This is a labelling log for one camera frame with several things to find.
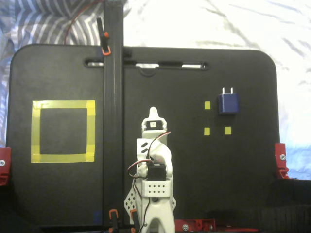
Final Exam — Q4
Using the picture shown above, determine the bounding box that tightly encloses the thin red wire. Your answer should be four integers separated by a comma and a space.
63, 0, 105, 46

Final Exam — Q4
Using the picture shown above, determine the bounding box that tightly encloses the black backdrop board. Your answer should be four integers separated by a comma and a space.
0, 179, 311, 233

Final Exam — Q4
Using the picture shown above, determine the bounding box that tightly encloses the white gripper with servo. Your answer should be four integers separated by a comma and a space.
142, 106, 168, 139

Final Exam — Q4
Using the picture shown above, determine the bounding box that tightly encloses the blue and white wall charger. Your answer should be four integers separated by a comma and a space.
218, 87, 241, 115

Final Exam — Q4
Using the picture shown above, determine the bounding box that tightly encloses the thin servo cable loop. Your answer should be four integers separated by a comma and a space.
147, 131, 172, 161

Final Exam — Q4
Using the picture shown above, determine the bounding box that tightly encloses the striped grey white bedsheet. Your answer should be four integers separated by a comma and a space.
0, 0, 311, 181

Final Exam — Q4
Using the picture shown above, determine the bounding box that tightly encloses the yellow tape square outline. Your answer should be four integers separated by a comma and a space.
31, 100, 96, 164

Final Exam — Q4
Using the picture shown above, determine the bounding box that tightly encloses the red plastic bracket clamp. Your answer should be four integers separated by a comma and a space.
274, 143, 290, 180
0, 147, 12, 187
174, 219, 216, 232

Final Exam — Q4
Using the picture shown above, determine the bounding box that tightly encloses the long black flat bar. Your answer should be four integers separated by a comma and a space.
103, 0, 125, 228

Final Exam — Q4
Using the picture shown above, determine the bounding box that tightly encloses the orange black spring clamp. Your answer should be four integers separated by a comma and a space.
108, 209, 120, 233
96, 17, 112, 57
130, 209, 141, 231

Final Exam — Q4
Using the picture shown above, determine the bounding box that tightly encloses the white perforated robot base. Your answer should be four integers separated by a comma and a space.
123, 186, 177, 225

